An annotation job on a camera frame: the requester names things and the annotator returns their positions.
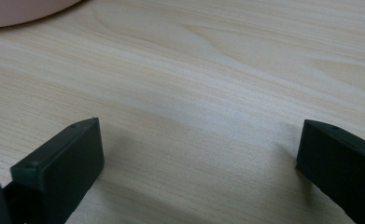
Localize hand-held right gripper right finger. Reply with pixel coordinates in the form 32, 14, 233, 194
296, 119, 365, 224

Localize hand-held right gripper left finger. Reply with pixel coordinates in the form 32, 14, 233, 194
2, 117, 105, 224

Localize pink round bowl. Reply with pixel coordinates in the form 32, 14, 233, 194
0, 0, 83, 30

